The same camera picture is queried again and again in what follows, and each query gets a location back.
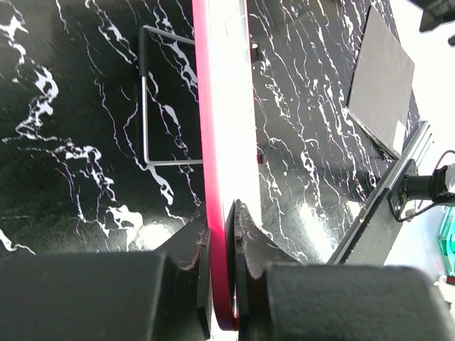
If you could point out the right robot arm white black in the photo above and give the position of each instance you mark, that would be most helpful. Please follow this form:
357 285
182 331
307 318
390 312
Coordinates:
433 81

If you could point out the black notebook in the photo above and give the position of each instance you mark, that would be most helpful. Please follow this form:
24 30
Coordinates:
380 93

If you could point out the pink framed whiteboard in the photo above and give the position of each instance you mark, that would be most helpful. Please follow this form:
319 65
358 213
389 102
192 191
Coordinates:
228 136

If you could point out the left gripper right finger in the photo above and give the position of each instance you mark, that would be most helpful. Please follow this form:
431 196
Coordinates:
280 299

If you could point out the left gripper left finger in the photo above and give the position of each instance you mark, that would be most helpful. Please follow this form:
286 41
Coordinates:
138 295

